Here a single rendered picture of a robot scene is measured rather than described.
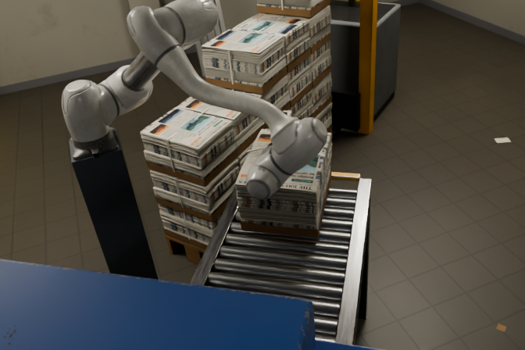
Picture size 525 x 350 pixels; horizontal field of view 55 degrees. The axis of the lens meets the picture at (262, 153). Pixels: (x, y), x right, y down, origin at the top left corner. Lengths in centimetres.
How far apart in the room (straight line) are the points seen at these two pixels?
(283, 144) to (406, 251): 168
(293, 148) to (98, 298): 105
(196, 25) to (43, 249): 211
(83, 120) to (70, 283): 165
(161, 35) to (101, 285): 121
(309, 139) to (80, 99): 100
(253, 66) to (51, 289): 234
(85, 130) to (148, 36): 64
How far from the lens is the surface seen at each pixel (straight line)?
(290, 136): 143
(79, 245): 335
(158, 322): 41
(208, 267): 180
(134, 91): 212
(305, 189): 171
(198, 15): 170
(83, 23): 556
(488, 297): 285
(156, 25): 162
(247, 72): 276
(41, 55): 566
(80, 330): 43
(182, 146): 244
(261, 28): 306
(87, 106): 207
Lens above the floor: 206
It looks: 33 degrees down
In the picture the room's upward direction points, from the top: 6 degrees counter-clockwise
